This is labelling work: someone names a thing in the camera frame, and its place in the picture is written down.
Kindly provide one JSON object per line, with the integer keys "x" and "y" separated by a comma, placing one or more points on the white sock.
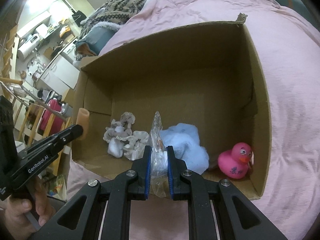
{"x": 115, "y": 148}

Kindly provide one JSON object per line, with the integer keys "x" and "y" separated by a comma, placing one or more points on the light blue fluffy cloth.
{"x": 187, "y": 142}

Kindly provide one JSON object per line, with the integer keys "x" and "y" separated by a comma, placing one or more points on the brown cardboard box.
{"x": 175, "y": 85}

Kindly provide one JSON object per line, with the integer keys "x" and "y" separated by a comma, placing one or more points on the pink blanket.
{"x": 287, "y": 105}

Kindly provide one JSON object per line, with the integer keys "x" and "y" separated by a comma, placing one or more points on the blue fleece-lined denim jacket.
{"x": 100, "y": 33}

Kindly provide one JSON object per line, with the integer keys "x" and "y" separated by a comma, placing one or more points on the red suitcase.
{"x": 51, "y": 110}

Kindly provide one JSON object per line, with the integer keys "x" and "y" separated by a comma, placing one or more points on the patterned knit blanket pile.
{"x": 120, "y": 10}

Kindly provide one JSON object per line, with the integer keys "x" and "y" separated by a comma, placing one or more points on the clear plastic bag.
{"x": 158, "y": 160}

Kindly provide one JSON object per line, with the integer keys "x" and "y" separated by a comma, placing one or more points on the person's left hand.
{"x": 15, "y": 212}

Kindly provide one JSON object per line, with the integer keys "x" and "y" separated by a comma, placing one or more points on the black hanging garment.
{"x": 78, "y": 17}

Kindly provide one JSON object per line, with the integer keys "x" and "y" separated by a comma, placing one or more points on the white water heater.
{"x": 26, "y": 48}

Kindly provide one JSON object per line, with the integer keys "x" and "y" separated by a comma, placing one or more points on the tan foam cylinder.
{"x": 82, "y": 117}

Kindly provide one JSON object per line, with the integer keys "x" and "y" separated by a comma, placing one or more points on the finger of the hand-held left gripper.
{"x": 62, "y": 136}

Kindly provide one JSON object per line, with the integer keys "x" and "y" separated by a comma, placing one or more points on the white ruffled scrunchie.
{"x": 137, "y": 137}

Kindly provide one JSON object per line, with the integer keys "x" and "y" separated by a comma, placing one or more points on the beige lace scrunchie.
{"x": 123, "y": 135}

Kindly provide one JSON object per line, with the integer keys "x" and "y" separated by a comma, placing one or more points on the teal headboard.
{"x": 295, "y": 2}

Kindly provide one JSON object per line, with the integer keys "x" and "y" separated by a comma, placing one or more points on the pink rubber duck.
{"x": 232, "y": 163}

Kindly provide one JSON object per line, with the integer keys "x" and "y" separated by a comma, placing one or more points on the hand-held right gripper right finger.
{"x": 170, "y": 172}

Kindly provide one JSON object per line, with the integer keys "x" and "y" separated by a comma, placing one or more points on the white kitchen cabinets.
{"x": 60, "y": 72}

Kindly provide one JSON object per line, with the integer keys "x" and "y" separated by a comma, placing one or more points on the grey bin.
{"x": 67, "y": 111}

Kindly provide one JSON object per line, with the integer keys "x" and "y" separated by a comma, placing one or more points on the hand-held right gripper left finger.
{"x": 148, "y": 172}

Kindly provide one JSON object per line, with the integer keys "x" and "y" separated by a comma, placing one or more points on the yellow wooden rack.
{"x": 27, "y": 120}

